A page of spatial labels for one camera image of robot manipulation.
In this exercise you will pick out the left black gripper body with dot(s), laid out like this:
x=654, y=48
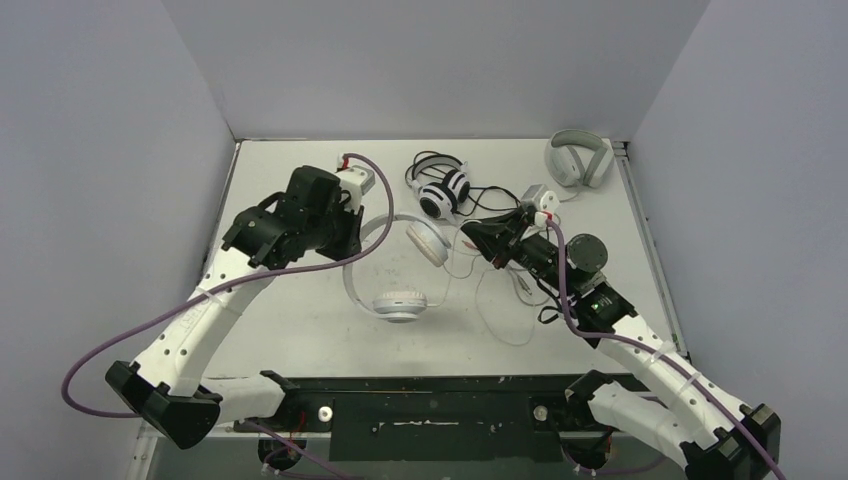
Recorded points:
x=331, y=234

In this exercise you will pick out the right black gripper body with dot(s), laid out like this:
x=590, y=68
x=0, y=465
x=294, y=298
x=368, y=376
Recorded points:
x=515, y=233

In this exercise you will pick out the white wired headphones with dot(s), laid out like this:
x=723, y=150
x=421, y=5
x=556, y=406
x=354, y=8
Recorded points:
x=403, y=304

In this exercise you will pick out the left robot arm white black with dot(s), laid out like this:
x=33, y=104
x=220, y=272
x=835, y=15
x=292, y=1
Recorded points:
x=165, y=384

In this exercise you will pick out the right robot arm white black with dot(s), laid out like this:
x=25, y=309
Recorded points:
x=708, y=432

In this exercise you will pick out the black and white headphones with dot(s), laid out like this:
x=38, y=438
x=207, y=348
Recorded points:
x=443, y=189

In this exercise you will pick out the grey white over-ear headphones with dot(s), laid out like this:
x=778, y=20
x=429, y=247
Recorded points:
x=578, y=161

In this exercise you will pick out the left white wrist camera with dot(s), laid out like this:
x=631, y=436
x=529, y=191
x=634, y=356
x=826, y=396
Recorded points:
x=357, y=180

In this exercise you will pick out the aluminium rail frame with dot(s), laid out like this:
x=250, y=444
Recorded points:
x=497, y=322

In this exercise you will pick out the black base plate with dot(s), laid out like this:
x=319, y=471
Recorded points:
x=476, y=418

